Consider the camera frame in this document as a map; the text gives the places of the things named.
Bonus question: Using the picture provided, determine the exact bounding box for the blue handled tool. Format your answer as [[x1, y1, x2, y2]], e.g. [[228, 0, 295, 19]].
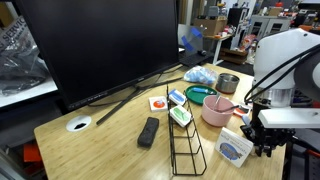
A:
[[192, 87, 215, 94]]

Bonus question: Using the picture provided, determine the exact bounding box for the white book blue bird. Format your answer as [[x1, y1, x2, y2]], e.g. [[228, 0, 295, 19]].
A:
[[169, 89, 186, 105]]

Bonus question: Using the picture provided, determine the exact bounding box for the white book green picture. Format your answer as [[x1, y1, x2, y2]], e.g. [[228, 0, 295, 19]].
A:
[[169, 105, 192, 127]]

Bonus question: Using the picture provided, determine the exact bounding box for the black eraser block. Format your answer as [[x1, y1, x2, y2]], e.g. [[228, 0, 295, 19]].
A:
[[137, 117, 159, 148]]

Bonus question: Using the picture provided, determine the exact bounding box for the pink bowl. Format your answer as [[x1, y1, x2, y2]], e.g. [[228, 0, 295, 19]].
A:
[[201, 95, 233, 127]]

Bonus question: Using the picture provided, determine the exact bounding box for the white cable grommet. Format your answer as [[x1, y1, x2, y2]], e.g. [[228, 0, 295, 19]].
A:
[[66, 115, 92, 132]]

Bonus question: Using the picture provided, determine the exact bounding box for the metal spoon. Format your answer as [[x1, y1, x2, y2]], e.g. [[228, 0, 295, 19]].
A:
[[213, 93, 240, 113]]

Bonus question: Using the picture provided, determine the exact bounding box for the green plate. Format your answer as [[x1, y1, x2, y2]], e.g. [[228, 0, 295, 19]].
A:
[[185, 85, 217, 105]]

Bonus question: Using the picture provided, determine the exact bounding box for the silver metal cup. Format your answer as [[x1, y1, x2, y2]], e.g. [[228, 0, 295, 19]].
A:
[[216, 73, 240, 94]]

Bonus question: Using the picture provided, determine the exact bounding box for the black wire rack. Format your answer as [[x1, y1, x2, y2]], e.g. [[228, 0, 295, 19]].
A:
[[167, 89, 207, 176]]

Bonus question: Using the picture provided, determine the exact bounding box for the large black monitor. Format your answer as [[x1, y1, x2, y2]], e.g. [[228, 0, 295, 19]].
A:
[[16, 0, 178, 109]]

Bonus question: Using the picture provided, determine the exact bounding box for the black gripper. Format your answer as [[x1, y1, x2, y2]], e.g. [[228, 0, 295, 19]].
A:
[[240, 103, 295, 157]]

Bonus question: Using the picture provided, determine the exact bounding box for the white book orange circle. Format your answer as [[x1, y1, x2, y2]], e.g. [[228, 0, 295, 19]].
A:
[[149, 96, 167, 112]]

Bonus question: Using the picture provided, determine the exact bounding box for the blue plastic bag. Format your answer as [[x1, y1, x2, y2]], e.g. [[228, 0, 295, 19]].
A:
[[183, 66, 217, 85]]

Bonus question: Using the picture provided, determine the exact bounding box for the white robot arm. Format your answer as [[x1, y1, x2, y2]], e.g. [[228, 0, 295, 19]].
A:
[[241, 28, 320, 156]]

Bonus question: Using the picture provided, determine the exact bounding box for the white book blue hippo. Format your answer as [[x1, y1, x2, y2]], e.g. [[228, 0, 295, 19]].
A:
[[215, 127, 253, 168]]

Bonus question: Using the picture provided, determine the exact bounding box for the cardboard box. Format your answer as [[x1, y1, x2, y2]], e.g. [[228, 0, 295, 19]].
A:
[[194, 19, 227, 36]]

